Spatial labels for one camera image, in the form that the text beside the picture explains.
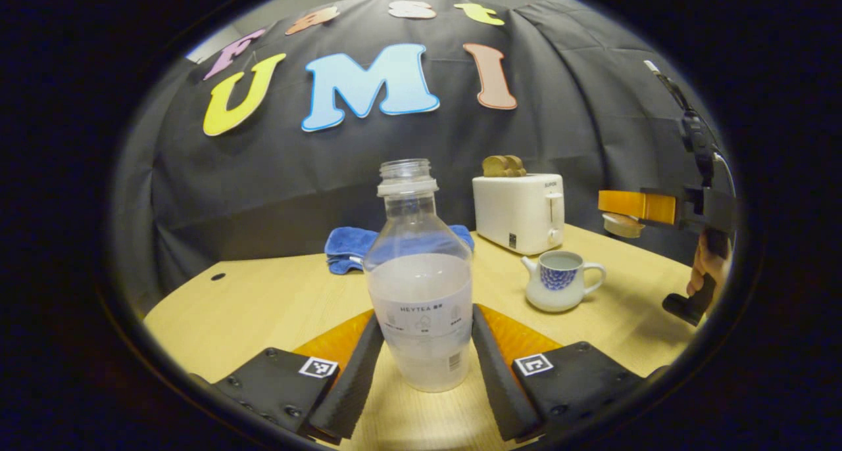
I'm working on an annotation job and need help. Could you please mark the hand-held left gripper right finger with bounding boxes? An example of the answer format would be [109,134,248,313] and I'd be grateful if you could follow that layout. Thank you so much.
[471,303,665,444]

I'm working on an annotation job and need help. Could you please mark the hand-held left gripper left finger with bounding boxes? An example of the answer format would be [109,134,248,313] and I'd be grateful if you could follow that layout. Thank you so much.
[210,308,385,446]

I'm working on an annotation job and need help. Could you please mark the clear plastic water bottle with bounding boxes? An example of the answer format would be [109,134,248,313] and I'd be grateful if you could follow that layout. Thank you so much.
[363,159,474,393]

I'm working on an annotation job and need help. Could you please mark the white toaster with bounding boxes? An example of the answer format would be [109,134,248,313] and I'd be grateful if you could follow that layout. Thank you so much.
[472,173,566,256]

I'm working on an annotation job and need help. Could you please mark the blue towel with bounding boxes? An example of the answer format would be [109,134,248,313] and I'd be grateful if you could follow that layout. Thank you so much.
[324,224,476,275]

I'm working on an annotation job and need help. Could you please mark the black backdrop cloth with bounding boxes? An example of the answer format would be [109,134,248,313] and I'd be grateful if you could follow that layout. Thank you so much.
[109,0,737,307]

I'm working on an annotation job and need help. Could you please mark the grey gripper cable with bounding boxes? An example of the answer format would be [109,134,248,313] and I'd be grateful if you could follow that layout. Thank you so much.
[716,150,737,199]

